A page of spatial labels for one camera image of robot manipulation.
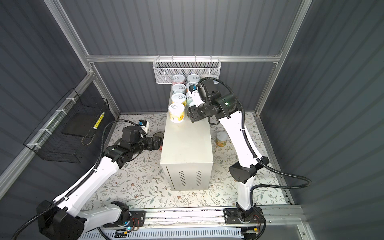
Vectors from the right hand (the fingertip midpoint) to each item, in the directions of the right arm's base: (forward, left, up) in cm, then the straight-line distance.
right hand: (195, 112), depth 70 cm
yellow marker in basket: (+3, +52, -7) cm, 53 cm away
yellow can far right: (+6, -16, -29) cm, 33 cm away
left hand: (-4, +23, -14) cm, 27 cm away
